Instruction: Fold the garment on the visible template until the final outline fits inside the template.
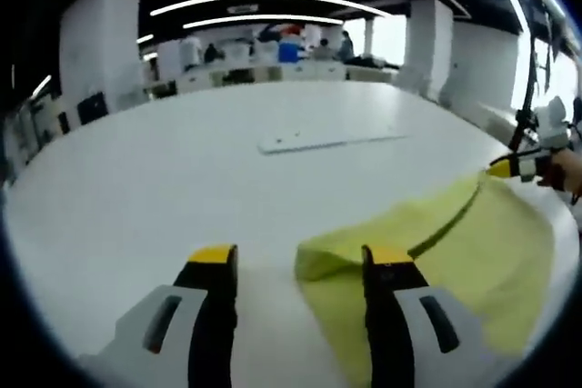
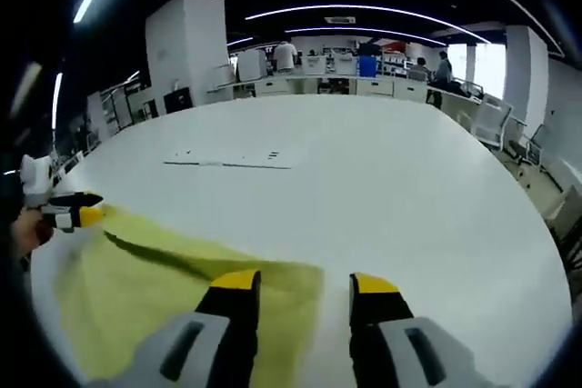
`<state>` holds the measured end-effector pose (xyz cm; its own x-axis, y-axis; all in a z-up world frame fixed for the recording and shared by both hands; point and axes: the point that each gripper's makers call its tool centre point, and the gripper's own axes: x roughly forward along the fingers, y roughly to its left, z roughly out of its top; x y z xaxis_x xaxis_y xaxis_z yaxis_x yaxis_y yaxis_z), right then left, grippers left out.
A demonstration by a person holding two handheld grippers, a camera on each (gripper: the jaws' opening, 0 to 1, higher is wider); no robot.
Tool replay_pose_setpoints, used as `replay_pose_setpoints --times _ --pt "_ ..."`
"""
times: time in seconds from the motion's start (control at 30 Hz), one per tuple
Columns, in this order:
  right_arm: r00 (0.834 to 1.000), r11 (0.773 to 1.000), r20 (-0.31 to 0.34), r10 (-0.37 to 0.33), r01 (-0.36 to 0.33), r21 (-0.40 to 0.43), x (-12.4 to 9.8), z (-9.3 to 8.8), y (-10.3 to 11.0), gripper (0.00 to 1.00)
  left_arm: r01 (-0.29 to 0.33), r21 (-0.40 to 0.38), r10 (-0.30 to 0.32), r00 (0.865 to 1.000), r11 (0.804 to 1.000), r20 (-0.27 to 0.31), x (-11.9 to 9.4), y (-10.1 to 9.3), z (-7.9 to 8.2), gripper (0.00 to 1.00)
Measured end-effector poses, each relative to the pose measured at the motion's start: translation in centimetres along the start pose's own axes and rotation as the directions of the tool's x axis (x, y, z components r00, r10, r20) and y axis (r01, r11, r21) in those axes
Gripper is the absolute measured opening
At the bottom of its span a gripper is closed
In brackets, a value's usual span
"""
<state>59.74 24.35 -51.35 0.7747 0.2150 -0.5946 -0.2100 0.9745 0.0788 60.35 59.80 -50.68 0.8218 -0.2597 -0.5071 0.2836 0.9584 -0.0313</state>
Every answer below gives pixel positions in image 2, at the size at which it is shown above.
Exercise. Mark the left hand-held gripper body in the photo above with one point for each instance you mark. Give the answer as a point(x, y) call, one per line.
point(37, 181)

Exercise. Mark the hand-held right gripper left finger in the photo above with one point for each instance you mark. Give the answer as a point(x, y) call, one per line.
point(218, 338)

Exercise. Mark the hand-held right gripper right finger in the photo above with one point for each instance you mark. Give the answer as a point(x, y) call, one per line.
point(391, 347)

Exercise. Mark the yellow long-sleeved garment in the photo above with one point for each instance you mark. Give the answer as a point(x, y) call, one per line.
point(159, 297)

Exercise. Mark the person's left hand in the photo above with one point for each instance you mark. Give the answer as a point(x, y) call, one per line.
point(29, 235)

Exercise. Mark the black square box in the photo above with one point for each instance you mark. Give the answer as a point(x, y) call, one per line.
point(177, 100)

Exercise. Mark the white square pillar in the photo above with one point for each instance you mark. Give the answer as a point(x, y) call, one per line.
point(186, 47)

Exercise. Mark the grey office chair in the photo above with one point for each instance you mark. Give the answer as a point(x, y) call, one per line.
point(527, 147)

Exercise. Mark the white office chair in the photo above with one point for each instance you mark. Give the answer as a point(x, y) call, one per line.
point(491, 120)

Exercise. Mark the long white counter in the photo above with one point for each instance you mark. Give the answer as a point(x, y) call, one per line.
point(345, 86)

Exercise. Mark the blue box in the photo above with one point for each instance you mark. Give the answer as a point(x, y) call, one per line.
point(368, 66)

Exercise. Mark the long ceiling light strip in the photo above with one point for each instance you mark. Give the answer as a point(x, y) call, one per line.
point(364, 31)
point(364, 10)

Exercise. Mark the ceiling air vent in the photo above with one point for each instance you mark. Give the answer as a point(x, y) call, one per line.
point(340, 19)

